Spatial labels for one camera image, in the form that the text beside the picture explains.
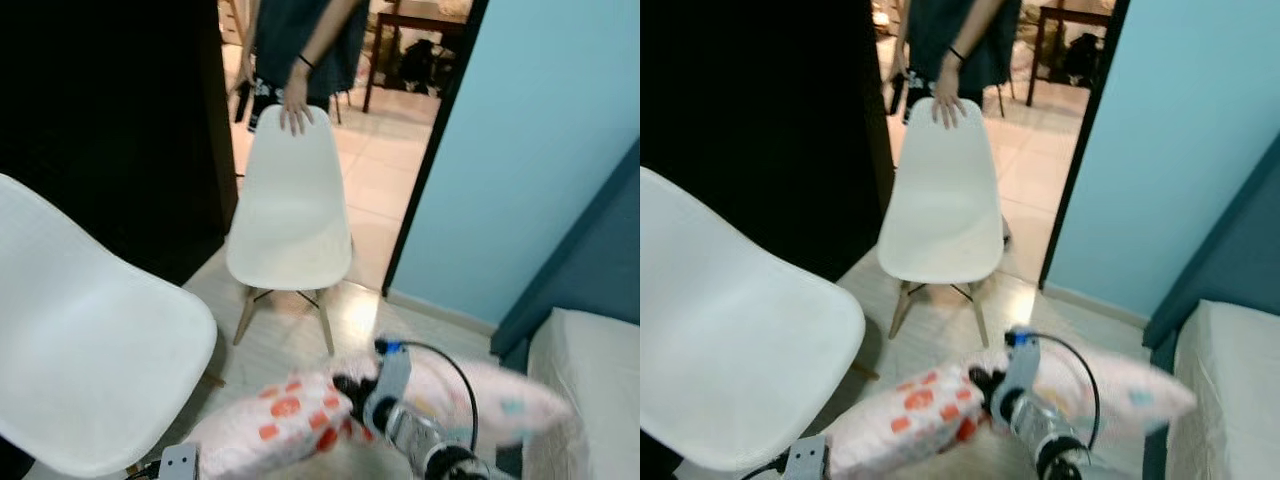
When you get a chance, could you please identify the pink pillow with orange prints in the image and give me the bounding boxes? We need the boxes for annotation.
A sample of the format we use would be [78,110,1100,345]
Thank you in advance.
[185,355,573,480]
[822,340,1198,480]

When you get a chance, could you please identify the white chair with wooden legs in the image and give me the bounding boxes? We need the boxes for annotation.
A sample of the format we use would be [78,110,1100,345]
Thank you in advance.
[877,97,1006,349]
[225,103,354,356]

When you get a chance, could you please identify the large white plastic chair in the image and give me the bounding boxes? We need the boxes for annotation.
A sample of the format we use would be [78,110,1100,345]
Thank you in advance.
[640,165,867,473]
[0,173,219,479]

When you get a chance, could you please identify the person left hand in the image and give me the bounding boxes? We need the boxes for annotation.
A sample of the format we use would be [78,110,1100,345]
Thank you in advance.
[278,68,316,136]
[930,62,968,129]

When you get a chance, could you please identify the white bed sheet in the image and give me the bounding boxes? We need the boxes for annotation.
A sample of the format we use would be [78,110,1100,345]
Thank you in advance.
[1168,298,1280,480]
[525,308,641,480]

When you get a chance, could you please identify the black bag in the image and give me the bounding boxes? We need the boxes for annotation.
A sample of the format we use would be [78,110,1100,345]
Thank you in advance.
[1060,33,1101,86]
[398,38,438,91]

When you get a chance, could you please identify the person in dark dress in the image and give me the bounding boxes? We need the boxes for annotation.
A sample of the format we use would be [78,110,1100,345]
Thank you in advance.
[890,0,1023,126]
[235,0,371,136]

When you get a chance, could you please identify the dark wooden table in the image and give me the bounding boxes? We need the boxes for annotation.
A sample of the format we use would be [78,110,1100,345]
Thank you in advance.
[1025,0,1116,106]
[362,0,471,113]

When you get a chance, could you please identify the black wardrobe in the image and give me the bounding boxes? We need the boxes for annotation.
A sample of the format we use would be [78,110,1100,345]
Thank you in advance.
[0,0,239,286]

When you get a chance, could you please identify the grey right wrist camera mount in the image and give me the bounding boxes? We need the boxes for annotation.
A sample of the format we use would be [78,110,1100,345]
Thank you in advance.
[995,328,1041,421]
[365,340,413,431]

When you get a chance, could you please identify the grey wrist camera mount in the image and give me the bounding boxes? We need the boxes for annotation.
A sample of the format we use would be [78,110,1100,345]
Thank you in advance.
[783,435,829,480]
[365,340,413,431]
[995,328,1041,421]
[158,443,199,480]

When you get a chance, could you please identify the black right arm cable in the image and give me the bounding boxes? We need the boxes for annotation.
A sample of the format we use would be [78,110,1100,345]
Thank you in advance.
[1030,330,1103,451]
[400,340,479,451]

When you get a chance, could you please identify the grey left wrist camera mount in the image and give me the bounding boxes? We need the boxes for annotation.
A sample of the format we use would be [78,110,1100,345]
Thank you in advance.
[158,443,199,480]
[783,435,829,480]

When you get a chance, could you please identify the black door frame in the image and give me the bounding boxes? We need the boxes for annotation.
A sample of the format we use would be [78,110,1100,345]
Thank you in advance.
[382,0,491,296]
[1038,0,1131,291]

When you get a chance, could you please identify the dark teal bed frame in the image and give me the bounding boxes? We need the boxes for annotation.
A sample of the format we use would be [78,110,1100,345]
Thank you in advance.
[490,140,641,363]
[1143,130,1280,351]

